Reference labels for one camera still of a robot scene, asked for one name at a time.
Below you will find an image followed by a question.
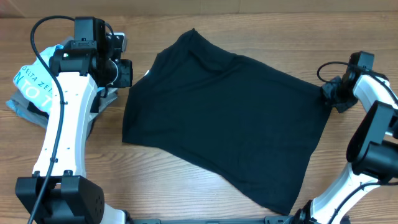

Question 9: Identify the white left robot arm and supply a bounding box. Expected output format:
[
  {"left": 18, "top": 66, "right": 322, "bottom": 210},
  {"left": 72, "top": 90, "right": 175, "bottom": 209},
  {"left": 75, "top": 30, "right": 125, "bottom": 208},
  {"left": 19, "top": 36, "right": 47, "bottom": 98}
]
[{"left": 15, "top": 17, "right": 133, "bottom": 224}]

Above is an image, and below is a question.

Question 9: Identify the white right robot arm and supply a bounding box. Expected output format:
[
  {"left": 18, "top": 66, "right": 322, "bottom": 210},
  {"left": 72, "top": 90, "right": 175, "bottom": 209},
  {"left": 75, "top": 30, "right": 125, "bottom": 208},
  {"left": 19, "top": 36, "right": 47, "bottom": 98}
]
[{"left": 285, "top": 51, "right": 397, "bottom": 224}]

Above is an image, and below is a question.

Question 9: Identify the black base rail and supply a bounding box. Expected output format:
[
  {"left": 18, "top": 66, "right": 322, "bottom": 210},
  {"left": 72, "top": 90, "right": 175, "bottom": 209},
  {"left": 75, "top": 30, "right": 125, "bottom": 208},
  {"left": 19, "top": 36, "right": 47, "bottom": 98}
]
[{"left": 127, "top": 216, "right": 299, "bottom": 224}]

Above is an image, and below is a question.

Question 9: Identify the black t-shirt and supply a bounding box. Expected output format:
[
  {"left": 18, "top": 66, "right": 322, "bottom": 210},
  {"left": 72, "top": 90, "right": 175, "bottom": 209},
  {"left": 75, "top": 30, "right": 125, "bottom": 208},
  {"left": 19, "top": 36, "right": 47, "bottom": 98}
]
[{"left": 122, "top": 30, "right": 331, "bottom": 215}]

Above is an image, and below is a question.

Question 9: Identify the grey folded garment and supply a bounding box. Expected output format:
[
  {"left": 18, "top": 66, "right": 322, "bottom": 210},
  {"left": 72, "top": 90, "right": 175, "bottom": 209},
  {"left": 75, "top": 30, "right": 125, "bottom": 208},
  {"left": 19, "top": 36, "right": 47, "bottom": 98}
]
[{"left": 6, "top": 36, "right": 119, "bottom": 139}]

